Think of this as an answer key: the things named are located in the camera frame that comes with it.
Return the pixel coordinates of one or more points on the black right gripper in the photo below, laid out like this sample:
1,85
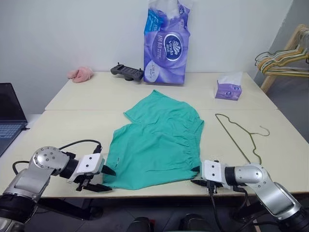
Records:
212,186

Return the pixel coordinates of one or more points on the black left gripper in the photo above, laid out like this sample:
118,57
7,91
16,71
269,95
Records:
84,180

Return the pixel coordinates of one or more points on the green shorts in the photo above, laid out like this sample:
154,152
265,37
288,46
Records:
157,140

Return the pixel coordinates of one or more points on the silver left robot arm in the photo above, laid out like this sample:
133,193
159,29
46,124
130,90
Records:
43,166

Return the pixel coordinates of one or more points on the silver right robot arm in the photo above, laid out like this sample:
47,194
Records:
265,186

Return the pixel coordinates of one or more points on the dark rounded shape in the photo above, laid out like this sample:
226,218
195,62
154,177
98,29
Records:
141,224
193,222

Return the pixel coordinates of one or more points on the small purple tissue pack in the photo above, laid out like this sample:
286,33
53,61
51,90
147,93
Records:
228,90

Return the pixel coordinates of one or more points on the pink fluffy cloth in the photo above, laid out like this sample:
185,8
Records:
80,74

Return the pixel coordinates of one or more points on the black handheld controller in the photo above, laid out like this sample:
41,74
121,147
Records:
126,72

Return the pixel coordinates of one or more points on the dark laptop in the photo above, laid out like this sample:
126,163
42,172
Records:
9,113

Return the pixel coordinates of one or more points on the purple tissue multipack bag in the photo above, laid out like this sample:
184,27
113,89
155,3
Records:
166,55

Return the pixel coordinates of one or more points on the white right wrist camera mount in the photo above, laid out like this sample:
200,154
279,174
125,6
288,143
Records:
213,171

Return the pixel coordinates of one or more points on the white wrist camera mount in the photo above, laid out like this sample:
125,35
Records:
88,164
213,171

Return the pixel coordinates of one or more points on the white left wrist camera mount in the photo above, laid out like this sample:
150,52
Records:
88,164

